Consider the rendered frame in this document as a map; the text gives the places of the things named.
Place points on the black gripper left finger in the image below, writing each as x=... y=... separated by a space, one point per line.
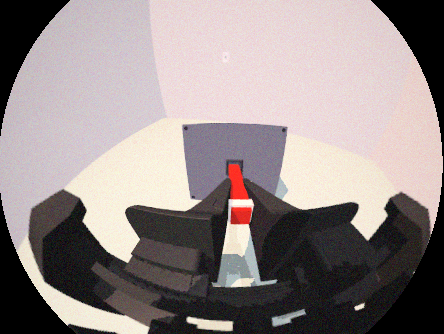
x=201 y=227

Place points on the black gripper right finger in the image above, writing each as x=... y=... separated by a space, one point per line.
x=278 y=228

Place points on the grey sloped panel with square hole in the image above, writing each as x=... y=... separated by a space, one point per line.
x=209 y=148

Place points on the red peg with grey band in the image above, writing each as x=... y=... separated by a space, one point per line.
x=240 y=206

